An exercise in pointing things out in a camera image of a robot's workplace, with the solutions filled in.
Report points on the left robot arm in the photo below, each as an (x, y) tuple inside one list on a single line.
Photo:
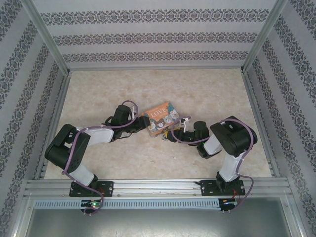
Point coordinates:
[(71, 150)]

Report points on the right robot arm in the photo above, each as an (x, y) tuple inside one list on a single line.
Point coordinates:
[(232, 145)]

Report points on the aluminium frame corner post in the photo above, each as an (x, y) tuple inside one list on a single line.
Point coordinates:
[(44, 34), (265, 34)]

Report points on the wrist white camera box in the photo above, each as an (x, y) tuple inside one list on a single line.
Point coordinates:
[(184, 120), (134, 111)]

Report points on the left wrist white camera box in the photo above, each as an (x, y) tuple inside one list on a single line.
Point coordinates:
[(134, 111)]

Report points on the small controller circuit board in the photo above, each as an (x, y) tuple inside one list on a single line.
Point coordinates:
[(92, 204), (228, 202)]

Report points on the orange LOVE printed tin box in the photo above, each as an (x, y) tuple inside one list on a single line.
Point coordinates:
[(161, 118)]

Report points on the grey sheet metal panel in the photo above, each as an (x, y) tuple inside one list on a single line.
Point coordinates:
[(158, 223)]

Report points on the aluminium table side rail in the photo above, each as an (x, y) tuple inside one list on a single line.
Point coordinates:
[(53, 123), (260, 123)]

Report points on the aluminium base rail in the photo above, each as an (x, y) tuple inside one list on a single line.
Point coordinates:
[(155, 187)]

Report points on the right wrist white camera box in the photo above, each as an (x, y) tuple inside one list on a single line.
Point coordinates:
[(184, 120)]

